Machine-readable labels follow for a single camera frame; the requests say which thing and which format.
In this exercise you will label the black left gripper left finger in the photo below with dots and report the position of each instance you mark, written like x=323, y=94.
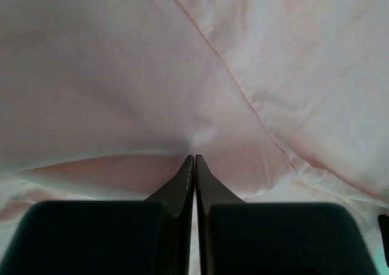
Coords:
x=108, y=237

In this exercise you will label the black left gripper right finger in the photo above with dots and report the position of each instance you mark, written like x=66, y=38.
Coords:
x=236, y=237

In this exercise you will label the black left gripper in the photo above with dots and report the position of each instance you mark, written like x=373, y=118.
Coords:
x=383, y=221

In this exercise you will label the salmon pink t shirt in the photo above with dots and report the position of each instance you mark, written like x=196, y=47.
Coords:
x=287, y=100

